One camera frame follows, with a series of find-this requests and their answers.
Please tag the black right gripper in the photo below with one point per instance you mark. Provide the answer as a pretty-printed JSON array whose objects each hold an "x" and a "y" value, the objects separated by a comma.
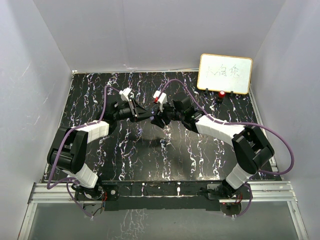
[{"x": 160, "y": 118}]

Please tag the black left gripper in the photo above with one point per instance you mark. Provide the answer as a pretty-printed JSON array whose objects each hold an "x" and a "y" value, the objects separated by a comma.
[{"x": 142, "y": 114}]

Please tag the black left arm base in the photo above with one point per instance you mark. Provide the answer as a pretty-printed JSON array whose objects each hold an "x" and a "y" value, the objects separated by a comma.
[{"x": 103, "y": 192}]

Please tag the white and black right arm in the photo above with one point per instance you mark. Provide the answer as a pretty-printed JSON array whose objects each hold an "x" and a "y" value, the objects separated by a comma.
[{"x": 250, "y": 145}]

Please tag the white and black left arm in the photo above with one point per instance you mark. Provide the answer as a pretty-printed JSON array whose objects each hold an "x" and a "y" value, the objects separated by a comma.
[{"x": 69, "y": 147}]

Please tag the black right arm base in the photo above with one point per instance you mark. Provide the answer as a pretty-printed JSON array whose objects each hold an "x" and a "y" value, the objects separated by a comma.
[{"x": 219, "y": 191}]

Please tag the red emergency button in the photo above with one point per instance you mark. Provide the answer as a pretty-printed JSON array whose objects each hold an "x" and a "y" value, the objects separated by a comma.
[{"x": 221, "y": 96}]

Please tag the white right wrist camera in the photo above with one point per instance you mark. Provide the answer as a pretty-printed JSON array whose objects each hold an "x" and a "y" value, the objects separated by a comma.
[{"x": 161, "y": 99}]

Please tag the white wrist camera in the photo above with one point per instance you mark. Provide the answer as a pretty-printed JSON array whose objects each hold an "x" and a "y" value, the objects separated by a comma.
[
  {"x": 161, "y": 99},
  {"x": 126, "y": 94}
]

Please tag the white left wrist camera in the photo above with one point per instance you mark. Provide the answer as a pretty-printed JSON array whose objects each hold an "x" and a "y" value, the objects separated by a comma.
[{"x": 126, "y": 94}]

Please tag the white board yellow frame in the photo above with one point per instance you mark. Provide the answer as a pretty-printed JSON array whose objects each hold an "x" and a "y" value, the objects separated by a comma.
[{"x": 231, "y": 74}]

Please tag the aluminium front rail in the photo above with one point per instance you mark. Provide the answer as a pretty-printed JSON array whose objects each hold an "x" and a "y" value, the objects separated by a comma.
[{"x": 262, "y": 191}]

